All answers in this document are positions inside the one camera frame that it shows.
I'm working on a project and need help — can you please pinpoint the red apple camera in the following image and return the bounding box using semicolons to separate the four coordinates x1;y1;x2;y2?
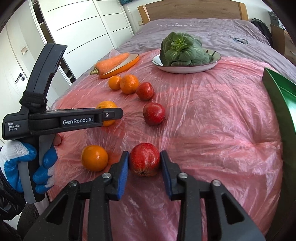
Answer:
128;143;160;177

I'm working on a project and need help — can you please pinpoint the red apple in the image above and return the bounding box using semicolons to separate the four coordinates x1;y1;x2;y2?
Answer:
143;102;166;126
135;82;154;101

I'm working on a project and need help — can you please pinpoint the black jacket left forearm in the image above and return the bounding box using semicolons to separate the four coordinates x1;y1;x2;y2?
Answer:
1;171;26;235

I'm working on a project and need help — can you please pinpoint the blue white gloved left hand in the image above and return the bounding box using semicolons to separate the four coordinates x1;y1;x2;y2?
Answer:
1;134;61;194

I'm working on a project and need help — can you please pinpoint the carrot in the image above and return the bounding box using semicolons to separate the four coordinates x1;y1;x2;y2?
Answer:
90;53;130;75

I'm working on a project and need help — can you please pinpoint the small far orange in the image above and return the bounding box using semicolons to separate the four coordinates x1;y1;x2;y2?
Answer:
108;75;121;90

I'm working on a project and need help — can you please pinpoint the large far orange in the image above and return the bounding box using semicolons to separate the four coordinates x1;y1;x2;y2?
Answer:
120;74;139;94

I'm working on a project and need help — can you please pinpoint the pink plastic sheet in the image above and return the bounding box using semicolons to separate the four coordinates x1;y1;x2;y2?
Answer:
48;50;283;233

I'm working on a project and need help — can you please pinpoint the white wardrobe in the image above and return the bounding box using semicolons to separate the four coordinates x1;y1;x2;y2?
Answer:
32;1;133;82

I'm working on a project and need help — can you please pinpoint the orange oval plate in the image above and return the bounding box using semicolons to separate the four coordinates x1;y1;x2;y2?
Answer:
99;53;139;79

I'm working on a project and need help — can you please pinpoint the green metal tray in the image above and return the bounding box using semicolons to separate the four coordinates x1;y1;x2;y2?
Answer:
261;67;296;186

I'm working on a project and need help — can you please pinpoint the green bok choy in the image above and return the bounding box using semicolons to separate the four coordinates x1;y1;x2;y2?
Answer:
159;32;214;67

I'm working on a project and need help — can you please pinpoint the white enamel plate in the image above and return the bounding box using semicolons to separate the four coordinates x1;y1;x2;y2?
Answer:
152;48;222;74

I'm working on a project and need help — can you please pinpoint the wooden headboard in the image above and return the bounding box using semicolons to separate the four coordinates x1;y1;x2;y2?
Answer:
137;0;249;24

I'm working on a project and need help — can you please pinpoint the mauve bed cover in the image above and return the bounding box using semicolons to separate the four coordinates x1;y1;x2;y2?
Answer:
117;19;296;82

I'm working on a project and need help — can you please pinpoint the wooden drawer nightstand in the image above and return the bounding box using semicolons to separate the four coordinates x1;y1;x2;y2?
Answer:
270;24;296;65

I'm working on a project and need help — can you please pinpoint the black backpack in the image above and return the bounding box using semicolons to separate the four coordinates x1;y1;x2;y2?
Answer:
251;18;273;47

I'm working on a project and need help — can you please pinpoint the white door with handle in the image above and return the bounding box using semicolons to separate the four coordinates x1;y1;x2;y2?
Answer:
0;14;72;149

